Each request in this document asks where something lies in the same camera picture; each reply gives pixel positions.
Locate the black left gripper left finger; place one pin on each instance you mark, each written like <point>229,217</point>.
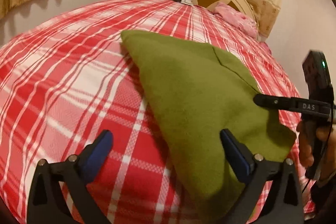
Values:
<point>46,201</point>

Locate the pink cloth beside bed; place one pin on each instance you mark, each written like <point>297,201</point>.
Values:
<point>265,46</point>

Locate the pink floral pillow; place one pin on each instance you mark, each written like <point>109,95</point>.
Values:
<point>241,21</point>

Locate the green orange striped knit sweater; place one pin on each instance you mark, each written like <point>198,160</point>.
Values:
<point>195,90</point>

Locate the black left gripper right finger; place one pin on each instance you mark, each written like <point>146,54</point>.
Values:
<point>284,201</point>

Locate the red white plaid bedsheet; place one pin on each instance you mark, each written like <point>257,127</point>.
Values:
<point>68,79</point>

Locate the person's right hand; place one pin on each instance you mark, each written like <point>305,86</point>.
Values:
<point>305,151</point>

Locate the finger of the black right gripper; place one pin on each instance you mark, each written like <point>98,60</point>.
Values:
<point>272,102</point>

